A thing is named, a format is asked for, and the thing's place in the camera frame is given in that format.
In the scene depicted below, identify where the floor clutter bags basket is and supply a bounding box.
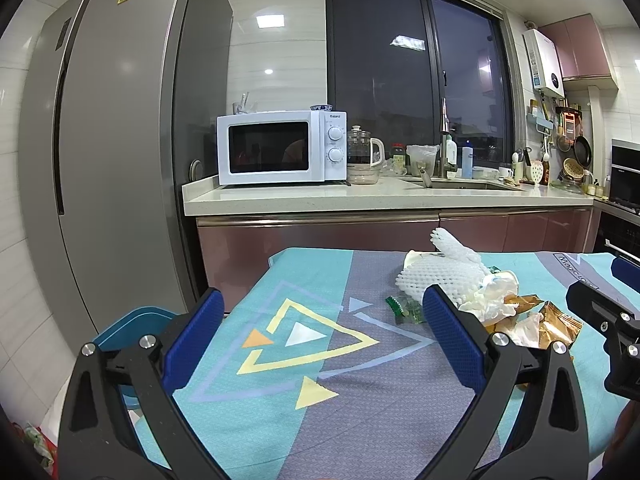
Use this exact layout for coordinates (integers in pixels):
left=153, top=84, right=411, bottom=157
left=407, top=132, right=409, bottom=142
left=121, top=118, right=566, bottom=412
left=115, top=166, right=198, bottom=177
left=12, top=422, right=58, bottom=479

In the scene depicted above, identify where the white soap bottle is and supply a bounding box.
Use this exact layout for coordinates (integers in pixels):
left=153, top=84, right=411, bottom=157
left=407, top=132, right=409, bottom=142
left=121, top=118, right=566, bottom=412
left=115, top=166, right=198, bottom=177
left=446, top=134, right=458, bottom=170

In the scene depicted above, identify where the blue white bottle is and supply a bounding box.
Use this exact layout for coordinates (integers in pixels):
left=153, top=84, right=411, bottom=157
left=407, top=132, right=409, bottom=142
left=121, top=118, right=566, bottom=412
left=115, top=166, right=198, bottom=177
left=461, top=143, right=474, bottom=179

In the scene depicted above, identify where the black frying pan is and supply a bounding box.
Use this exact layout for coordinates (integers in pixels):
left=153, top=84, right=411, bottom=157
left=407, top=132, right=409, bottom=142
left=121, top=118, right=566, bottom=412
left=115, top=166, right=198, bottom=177
left=573, top=125, right=592, bottom=169

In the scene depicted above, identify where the white tissue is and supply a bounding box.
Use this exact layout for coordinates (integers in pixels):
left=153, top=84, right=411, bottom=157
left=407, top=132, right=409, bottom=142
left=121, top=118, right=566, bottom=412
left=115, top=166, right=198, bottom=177
left=458, top=271, right=520, bottom=326

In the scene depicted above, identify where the grey refrigerator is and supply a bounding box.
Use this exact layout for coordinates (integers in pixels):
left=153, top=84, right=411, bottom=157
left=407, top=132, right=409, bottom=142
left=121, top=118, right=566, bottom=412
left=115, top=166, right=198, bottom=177
left=17, top=0, right=232, bottom=350

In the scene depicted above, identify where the blue trash bin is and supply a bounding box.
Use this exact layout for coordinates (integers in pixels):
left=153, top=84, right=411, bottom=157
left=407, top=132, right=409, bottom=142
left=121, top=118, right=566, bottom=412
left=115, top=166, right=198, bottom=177
left=92, top=306, right=189, bottom=410

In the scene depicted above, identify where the built-in black oven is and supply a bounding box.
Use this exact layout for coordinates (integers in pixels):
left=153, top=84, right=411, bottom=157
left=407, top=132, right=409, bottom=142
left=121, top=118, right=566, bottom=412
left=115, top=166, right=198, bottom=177
left=594, top=139, right=640, bottom=258

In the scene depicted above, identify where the kitchen counter with cabinets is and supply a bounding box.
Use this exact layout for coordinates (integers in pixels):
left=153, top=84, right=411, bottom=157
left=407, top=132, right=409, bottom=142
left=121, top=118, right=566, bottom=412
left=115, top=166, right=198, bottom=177
left=182, top=177, right=600, bottom=309

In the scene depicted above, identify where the clear plastic container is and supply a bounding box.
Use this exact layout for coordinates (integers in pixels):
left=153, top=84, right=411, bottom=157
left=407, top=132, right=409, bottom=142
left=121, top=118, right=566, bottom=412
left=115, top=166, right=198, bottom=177
left=406, top=144, right=439, bottom=177

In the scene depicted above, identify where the green clear candy wrapper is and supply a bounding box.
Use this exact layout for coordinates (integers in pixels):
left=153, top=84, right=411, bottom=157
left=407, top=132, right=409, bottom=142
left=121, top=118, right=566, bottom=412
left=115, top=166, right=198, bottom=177
left=385, top=296, right=425, bottom=325

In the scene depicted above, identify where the glass kettle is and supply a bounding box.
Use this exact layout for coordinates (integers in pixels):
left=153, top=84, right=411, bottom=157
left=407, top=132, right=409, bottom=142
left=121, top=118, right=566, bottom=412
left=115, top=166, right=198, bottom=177
left=347, top=125, right=385, bottom=185

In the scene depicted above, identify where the dark window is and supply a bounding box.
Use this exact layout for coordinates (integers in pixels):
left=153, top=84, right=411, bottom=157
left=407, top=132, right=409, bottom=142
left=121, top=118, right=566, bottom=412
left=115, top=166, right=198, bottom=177
left=326, top=0, right=515, bottom=167

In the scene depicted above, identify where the white microwave oven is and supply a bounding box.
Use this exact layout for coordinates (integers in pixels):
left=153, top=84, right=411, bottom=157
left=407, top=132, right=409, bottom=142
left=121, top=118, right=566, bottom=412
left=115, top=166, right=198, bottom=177
left=217, top=110, right=347, bottom=186

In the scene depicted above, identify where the pink wall cabinet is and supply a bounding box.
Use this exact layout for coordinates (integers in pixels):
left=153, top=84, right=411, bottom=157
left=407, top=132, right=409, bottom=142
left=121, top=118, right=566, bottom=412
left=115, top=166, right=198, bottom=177
left=539, top=14, right=618, bottom=91

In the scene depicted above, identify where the steel sink faucet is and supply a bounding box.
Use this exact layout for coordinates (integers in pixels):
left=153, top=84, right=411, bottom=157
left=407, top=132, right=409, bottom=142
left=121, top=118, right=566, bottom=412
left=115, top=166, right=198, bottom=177
left=438, top=99, right=457, bottom=179

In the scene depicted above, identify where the gold snack wrapper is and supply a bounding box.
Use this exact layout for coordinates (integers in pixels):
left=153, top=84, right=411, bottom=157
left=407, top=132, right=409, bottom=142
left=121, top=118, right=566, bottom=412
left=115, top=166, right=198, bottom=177
left=489, top=295, right=582, bottom=349

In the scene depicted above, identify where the patterned teal tablecloth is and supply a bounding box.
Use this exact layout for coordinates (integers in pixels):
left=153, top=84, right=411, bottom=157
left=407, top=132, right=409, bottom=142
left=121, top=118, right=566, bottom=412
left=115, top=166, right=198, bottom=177
left=124, top=246, right=640, bottom=480

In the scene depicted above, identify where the white water heater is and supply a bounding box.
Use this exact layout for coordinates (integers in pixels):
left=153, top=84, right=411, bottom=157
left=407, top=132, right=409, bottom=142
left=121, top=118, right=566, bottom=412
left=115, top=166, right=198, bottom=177
left=523, top=29, right=565, bottom=100

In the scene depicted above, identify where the white foam fruit net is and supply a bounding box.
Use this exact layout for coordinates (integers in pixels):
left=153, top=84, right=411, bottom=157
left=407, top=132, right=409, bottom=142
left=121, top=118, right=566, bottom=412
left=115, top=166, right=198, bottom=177
left=395, top=228, right=490, bottom=307

